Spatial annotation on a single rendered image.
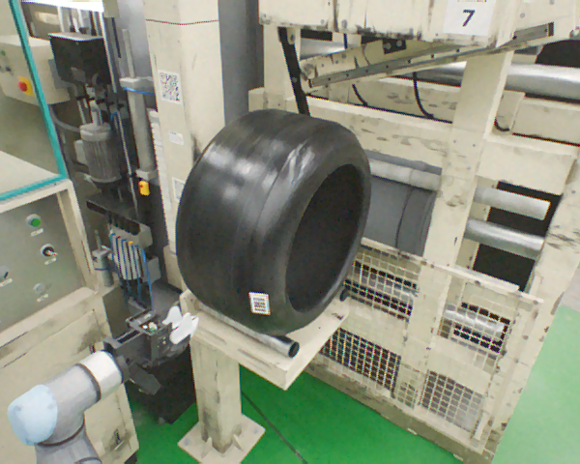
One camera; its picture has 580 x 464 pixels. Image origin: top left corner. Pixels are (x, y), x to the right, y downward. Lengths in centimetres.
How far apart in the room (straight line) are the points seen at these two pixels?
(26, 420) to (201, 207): 49
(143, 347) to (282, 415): 139
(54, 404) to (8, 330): 69
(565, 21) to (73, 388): 116
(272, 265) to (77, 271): 74
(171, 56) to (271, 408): 161
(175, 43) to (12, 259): 70
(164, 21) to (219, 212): 47
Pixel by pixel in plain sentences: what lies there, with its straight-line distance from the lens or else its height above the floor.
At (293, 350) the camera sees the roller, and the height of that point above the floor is 91.
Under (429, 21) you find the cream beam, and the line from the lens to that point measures 109.
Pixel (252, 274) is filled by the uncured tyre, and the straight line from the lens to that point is 94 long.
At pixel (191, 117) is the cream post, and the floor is 145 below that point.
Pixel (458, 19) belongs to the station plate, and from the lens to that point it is 107.
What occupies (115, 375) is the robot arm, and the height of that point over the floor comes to 117.
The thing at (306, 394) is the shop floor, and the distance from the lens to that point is 228.
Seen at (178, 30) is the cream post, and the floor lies 164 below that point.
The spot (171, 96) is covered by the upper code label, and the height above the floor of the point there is 149.
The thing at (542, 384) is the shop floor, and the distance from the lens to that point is 267.
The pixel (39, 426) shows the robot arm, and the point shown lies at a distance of 81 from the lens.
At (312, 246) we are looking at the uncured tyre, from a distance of 144.
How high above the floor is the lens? 178
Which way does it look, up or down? 31 degrees down
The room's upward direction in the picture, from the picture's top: 1 degrees clockwise
